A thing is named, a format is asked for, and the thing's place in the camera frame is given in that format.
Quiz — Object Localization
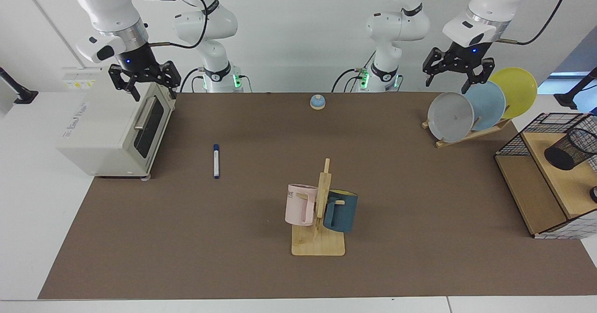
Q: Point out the black mesh pen holder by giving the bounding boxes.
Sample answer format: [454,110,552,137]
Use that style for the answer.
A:
[544,128,597,171]

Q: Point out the light blue plate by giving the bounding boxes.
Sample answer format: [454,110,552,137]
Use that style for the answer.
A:
[462,80,507,132]

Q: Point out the grey plate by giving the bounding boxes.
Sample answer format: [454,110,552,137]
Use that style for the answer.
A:
[427,92,475,143]

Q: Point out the pale toaster oven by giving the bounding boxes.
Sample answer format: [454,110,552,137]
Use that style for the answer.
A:
[56,66,177,181]

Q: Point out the wooden plate rack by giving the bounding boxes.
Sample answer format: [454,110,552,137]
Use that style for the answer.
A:
[422,117,512,148]

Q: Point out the yellow plate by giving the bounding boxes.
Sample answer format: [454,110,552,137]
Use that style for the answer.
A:
[488,67,538,119]

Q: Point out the white box with yellow label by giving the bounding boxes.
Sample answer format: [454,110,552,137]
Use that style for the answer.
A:
[62,67,101,92]

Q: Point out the brown table cloth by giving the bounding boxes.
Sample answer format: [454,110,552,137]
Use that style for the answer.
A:
[37,92,597,300]

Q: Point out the dark teal cup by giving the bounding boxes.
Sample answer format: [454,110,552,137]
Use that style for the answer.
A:
[323,189,359,233]

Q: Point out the pink cup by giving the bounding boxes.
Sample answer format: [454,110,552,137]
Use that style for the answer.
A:
[285,184,319,227]

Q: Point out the wooden cup stand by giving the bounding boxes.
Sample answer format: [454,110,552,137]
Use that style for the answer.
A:
[292,158,346,257]

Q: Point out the black base cable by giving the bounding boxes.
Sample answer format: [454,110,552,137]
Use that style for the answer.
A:
[331,68,363,93]
[180,67,202,93]

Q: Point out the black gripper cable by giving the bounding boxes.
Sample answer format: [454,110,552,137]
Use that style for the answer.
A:
[496,0,570,46]
[148,0,209,50]

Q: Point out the wire basket with wooden floor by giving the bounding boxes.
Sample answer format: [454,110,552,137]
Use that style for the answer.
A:
[494,112,597,240]

